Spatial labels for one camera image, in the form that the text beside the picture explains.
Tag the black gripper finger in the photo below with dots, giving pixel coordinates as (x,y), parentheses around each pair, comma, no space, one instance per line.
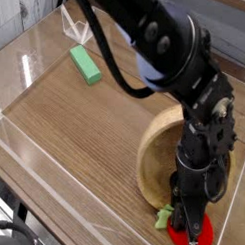
(178,221)
(194,212)

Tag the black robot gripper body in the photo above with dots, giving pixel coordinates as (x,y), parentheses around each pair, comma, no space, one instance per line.
(208,136)

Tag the light wooden bowl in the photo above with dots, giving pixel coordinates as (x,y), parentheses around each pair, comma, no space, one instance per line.
(155,162)

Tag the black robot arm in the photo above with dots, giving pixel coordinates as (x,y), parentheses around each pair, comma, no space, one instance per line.
(174,57)

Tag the green foam block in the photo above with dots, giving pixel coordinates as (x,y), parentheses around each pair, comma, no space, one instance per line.
(85,64)

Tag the clear acrylic front wall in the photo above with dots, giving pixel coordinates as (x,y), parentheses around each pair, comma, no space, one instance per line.
(62,203)

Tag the black metal table frame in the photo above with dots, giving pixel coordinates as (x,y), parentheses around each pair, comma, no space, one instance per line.
(24,233)

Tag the clear acrylic corner bracket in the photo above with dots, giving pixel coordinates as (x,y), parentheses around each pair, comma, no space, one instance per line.
(78,31)

